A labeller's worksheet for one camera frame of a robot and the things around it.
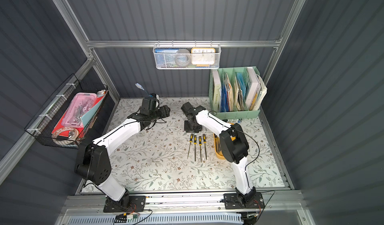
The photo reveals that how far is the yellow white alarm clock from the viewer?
896 mm

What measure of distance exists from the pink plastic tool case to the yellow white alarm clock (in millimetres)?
591

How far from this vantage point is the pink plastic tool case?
2.29 feet

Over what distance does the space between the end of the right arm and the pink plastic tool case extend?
480 mm

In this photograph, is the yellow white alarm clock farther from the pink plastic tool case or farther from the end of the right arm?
the pink plastic tool case

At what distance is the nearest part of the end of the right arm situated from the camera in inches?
27.5
